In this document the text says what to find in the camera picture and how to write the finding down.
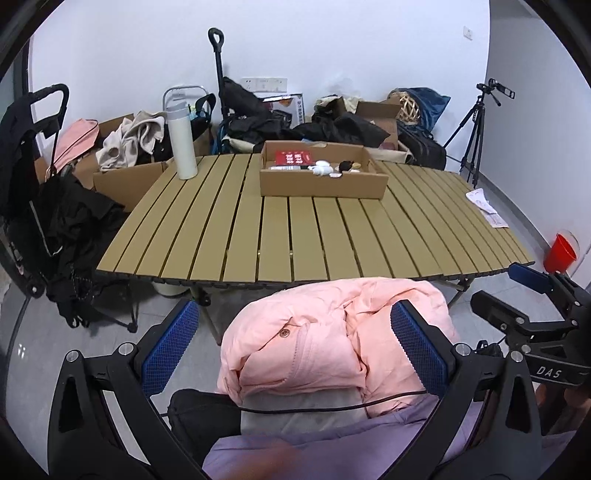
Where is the black pouch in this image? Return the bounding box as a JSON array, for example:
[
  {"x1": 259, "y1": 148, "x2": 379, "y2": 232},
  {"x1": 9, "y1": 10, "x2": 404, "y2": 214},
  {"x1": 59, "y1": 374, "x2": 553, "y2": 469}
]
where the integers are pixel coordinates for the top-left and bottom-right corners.
[{"x1": 167, "y1": 388, "x2": 243, "y2": 462}]

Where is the person's right hand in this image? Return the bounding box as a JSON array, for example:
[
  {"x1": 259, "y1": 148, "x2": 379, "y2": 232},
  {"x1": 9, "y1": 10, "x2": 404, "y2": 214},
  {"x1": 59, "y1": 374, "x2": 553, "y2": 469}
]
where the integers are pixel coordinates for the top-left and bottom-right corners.
[{"x1": 536, "y1": 383, "x2": 591, "y2": 437}]

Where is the cardboard box with flaps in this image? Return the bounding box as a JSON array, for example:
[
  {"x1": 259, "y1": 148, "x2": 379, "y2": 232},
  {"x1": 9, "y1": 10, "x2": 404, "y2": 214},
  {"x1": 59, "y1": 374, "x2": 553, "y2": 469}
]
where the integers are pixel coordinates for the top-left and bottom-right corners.
[{"x1": 335, "y1": 97, "x2": 407, "y2": 153}]

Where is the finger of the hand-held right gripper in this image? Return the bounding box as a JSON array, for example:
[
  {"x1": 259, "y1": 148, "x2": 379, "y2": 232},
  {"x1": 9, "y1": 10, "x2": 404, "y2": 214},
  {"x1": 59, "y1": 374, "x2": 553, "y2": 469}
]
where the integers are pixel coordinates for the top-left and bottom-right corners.
[
  {"x1": 508, "y1": 264, "x2": 591, "y2": 325},
  {"x1": 470, "y1": 290, "x2": 579, "y2": 331}
]

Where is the black jacket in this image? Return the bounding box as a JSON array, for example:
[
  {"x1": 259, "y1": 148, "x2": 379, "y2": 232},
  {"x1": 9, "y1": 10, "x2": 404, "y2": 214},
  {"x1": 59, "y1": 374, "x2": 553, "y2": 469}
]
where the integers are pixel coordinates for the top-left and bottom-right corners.
[{"x1": 28, "y1": 175, "x2": 134, "y2": 328}]

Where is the lavender jacket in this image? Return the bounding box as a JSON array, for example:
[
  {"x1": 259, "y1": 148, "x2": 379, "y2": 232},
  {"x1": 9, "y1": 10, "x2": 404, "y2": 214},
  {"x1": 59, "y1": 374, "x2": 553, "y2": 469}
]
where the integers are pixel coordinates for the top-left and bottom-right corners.
[{"x1": 203, "y1": 394, "x2": 485, "y2": 480}]

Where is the printed paper sheet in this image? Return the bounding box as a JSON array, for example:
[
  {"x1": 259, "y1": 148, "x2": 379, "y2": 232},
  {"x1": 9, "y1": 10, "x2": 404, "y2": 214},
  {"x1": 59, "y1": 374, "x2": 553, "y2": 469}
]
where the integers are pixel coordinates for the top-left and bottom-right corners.
[{"x1": 464, "y1": 188, "x2": 509, "y2": 229}]

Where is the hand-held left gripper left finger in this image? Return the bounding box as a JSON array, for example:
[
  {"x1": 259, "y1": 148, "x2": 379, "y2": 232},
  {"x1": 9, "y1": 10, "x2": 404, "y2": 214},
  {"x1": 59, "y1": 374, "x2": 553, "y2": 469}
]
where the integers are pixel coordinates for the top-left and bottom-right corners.
[{"x1": 47, "y1": 298, "x2": 204, "y2": 480}]

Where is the white wall outlet strip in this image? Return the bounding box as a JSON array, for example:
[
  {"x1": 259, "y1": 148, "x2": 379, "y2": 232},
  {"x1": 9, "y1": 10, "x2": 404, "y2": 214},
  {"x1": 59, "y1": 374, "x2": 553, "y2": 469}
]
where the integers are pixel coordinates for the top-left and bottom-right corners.
[{"x1": 241, "y1": 76, "x2": 288, "y2": 92}]

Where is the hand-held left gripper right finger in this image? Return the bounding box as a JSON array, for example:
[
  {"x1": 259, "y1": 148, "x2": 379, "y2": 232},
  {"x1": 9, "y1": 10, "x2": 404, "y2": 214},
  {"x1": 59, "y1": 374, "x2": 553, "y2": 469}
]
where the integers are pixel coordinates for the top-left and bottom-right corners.
[{"x1": 390, "y1": 299, "x2": 543, "y2": 480}]

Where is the grey cloth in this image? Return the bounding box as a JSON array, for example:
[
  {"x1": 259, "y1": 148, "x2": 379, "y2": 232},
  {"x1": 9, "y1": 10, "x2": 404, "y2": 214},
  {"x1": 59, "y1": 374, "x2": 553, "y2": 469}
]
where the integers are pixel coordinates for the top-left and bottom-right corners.
[{"x1": 240, "y1": 390, "x2": 370, "y2": 437}]

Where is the large cardboard box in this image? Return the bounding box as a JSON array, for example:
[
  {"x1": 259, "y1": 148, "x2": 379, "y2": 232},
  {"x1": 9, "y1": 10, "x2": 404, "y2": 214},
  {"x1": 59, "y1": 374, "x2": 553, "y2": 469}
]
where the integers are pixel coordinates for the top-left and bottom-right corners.
[{"x1": 34, "y1": 113, "x2": 218, "y2": 213}]

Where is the blue bag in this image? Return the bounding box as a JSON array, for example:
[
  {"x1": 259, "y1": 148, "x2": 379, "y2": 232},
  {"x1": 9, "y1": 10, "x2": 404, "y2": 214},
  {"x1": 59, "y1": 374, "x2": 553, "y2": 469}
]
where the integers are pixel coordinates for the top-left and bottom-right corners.
[{"x1": 397, "y1": 87, "x2": 451, "y2": 134}]

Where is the pink jacket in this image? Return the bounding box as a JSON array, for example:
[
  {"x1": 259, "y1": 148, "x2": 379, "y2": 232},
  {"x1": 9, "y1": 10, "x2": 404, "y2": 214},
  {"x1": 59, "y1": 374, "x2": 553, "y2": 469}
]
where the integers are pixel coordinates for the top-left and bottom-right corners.
[{"x1": 217, "y1": 277, "x2": 462, "y2": 418}]

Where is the pink bag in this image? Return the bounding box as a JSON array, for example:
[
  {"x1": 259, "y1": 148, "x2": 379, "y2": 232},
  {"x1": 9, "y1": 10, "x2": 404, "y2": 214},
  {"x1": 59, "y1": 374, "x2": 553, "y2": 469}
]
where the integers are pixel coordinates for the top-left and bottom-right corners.
[{"x1": 48, "y1": 117, "x2": 100, "y2": 174}]

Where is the wicker basket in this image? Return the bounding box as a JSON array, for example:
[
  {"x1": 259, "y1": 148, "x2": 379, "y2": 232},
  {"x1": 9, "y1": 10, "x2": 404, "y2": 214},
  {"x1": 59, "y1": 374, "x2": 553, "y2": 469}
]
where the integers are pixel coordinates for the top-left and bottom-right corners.
[{"x1": 387, "y1": 90, "x2": 421, "y2": 125}]

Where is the white bucket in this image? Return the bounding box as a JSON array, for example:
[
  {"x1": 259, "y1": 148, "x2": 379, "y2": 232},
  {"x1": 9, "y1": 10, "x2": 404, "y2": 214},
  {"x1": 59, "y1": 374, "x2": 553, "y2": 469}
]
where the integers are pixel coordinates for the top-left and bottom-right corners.
[{"x1": 152, "y1": 279, "x2": 190, "y2": 298}]

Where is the beige cloth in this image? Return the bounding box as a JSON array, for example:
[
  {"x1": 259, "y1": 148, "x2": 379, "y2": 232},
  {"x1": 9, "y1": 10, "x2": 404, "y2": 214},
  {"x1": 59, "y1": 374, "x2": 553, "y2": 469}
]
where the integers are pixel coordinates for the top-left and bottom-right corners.
[{"x1": 95, "y1": 110, "x2": 167, "y2": 172}]

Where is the black tripod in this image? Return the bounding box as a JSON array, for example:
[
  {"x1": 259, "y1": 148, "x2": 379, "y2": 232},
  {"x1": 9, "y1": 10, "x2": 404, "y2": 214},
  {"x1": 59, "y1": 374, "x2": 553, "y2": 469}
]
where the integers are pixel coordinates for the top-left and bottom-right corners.
[{"x1": 443, "y1": 90, "x2": 490, "y2": 188}]

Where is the black trolley handle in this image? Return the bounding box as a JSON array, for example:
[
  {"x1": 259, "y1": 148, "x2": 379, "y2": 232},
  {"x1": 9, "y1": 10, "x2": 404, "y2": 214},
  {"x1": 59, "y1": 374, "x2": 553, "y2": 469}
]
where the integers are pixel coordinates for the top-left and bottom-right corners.
[{"x1": 208, "y1": 28, "x2": 228, "y2": 116}]

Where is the printed white box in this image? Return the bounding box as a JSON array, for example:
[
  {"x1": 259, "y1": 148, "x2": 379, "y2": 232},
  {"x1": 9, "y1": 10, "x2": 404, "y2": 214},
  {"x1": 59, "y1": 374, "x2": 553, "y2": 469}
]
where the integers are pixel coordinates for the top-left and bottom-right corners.
[{"x1": 256, "y1": 91, "x2": 305, "y2": 125}]

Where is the black bag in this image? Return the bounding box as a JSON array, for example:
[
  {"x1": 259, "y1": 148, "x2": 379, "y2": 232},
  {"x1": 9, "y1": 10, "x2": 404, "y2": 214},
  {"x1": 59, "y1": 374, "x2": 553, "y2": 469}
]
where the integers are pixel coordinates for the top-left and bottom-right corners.
[{"x1": 397, "y1": 122, "x2": 448, "y2": 171}]

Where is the black garment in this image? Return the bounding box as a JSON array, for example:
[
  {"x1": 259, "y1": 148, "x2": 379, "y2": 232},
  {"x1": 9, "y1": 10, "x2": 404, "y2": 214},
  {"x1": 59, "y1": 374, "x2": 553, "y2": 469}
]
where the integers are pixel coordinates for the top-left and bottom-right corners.
[{"x1": 295, "y1": 111, "x2": 391, "y2": 148}]

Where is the white water bottle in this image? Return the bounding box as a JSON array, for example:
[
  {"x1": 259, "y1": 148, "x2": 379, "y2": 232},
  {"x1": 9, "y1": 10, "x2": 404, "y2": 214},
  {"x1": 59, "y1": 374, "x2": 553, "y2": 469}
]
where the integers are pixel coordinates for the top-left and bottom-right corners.
[{"x1": 163, "y1": 85, "x2": 199, "y2": 181}]

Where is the black clothes pile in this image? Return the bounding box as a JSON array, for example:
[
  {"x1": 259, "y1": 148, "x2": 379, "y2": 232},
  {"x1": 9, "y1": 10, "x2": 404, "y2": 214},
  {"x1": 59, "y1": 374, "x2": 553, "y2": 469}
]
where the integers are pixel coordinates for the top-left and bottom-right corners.
[{"x1": 217, "y1": 76, "x2": 324, "y2": 144}]

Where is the red cup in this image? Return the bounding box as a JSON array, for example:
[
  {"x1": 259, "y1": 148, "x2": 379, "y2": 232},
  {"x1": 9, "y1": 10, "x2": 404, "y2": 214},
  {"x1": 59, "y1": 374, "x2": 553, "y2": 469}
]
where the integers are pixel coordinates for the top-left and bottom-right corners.
[{"x1": 542, "y1": 232, "x2": 580, "y2": 274}]

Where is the red flat box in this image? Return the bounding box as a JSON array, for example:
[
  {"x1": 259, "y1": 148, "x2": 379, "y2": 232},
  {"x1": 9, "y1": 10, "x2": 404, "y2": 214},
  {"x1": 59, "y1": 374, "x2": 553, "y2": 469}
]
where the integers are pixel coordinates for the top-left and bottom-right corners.
[{"x1": 274, "y1": 150, "x2": 315, "y2": 167}]

